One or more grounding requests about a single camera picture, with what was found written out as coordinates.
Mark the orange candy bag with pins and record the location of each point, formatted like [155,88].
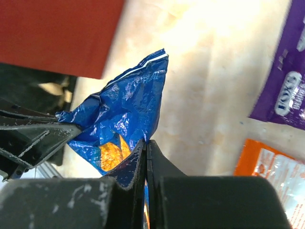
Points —
[285,173]

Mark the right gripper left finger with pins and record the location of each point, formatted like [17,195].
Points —
[71,202]

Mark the black floral blanket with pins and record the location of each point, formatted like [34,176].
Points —
[37,90]

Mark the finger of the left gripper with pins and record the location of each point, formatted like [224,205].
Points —
[28,138]

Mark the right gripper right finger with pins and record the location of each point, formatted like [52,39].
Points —
[179,201]

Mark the blue Doritos chip bag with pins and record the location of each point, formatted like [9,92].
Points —
[116,126]

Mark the red paper bag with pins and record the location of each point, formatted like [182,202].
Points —
[63,36]

